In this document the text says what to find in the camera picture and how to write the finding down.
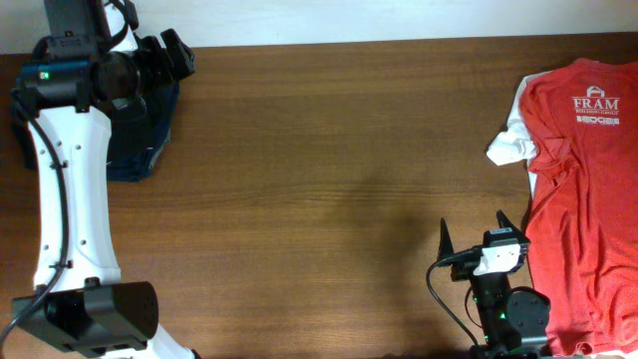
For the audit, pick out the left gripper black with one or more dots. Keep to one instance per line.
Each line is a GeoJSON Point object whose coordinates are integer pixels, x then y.
{"type": "Point", "coordinates": [166, 57]}

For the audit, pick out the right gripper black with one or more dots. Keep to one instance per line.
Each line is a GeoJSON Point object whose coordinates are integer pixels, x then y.
{"type": "Point", "coordinates": [464, 269]}

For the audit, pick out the black t-shirt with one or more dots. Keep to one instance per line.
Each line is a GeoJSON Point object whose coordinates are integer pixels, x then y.
{"type": "Point", "coordinates": [131, 129]}

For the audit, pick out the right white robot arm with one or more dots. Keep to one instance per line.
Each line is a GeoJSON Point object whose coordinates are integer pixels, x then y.
{"type": "Point", "coordinates": [513, 320]}

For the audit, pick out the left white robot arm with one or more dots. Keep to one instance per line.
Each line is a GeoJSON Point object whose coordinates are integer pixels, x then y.
{"type": "Point", "coordinates": [80, 302]}

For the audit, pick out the folded navy blue garment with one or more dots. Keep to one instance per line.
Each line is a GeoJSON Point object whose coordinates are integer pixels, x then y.
{"type": "Point", "coordinates": [27, 103]}

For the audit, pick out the white t-shirt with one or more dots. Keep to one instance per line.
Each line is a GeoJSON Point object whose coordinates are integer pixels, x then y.
{"type": "Point", "coordinates": [514, 144]}

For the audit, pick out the red printed t-shirt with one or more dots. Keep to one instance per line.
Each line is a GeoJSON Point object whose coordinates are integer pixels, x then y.
{"type": "Point", "coordinates": [583, 219]}

